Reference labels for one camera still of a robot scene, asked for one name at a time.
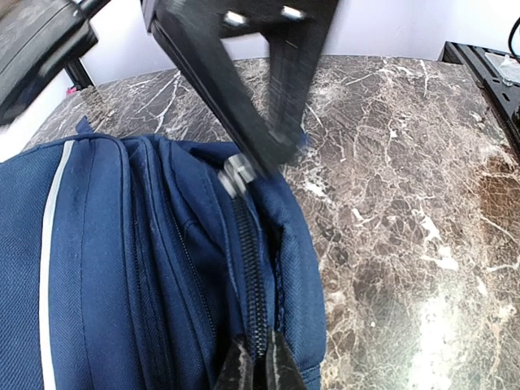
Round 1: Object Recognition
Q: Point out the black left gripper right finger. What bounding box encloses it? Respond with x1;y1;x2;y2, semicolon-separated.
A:
266;331;306;390

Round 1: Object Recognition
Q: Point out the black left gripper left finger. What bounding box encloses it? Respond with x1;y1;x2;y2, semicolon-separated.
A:
214;336;254;390

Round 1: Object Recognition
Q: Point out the navy blue backpack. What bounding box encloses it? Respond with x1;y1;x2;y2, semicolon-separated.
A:
1;121;326;389

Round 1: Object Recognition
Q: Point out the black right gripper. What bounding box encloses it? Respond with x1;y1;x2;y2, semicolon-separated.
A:
141;0;338;175

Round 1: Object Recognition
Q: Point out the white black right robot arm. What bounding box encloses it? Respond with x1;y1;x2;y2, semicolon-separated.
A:
1;0;337;174

